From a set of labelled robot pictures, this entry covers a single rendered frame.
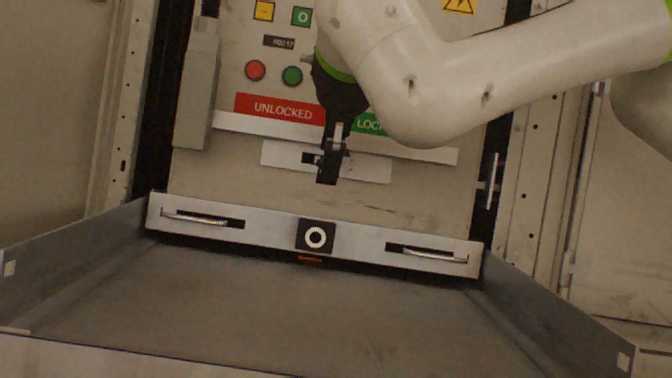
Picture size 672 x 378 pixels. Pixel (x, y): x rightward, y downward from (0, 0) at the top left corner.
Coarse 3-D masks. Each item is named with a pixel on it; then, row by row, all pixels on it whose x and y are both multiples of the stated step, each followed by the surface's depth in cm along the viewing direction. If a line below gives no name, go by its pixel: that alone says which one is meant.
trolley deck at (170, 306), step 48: (96, 288) 107; (144, 288) 112; (192, 288) 117; (240, 288) 122; (288, 288) 128; (336, 288) 135; (384, 288) 142; (432, 288) 150; (0, 336) 82; (48, 336) 83; (96, 336) 85; (144, 336) 88; (192, 336) 91; (240, 336) 95; (288, 336) 98; (336, 336) 102; (384, 336) 106; (432, 336) 110; (480, 336) 115
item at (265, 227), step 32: (160, 192) 153; (160, 224) 153; (192, 224) 153; (256, 224) 153; (288, 224) 154; (352, 224) 154; (352, 256) 154; (384, 256) 154; (416, 256) 155; (480, 256) 155
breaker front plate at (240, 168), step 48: (240, 0) 153; (288, 0) 153; (432, 0) 153; (480, 0) 154; (240, 48) 153; (288, 96) 154; (240, 144) 154; (288, 144) 154; (480, 144) 155; (192, 192) 154; (240, 192) 154; (288, 192) 155; (336, 192) 155; (384, 192) 155; (432, 192) 155
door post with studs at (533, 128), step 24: (552, 0) 150; (552, 96) 150; (528, 120) 151; (552, 120) 151; (528, 144) 151; (552, 144) 151; (528, 168) 151; (504, 192) 152; (528, 192) 151; (504, 216) 152; (528, 216) 151; (504, 240) 152; (528, 240) 152; (528, 264) 152
